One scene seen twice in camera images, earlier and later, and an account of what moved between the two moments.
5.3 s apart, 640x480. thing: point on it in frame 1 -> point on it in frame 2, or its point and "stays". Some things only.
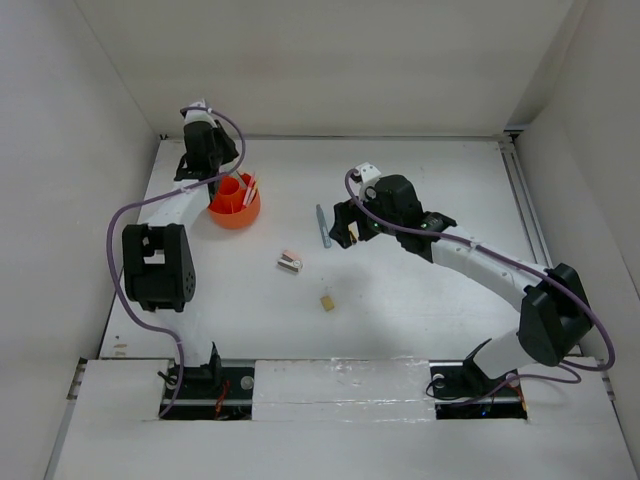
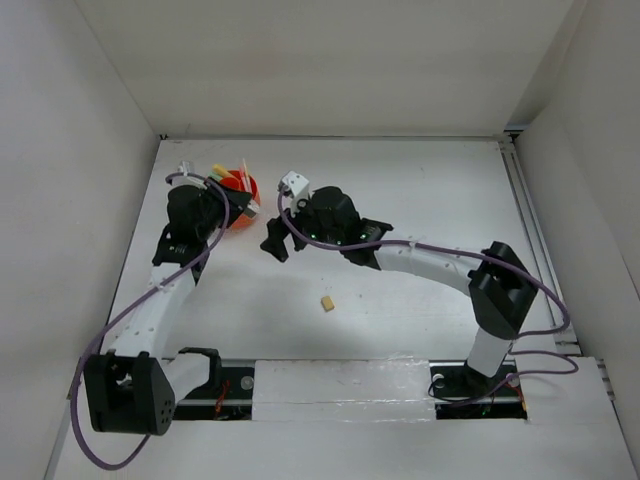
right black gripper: [346, 213] -> [274, 242]
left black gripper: [229, 154] -> [214, 194]
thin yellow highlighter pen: [253, 191] -> [246, 174]
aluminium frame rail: [542, 256] stays
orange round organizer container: [236, 200] stays
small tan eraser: [327, 302] stays
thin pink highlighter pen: [248, 190] -> [244, 176]
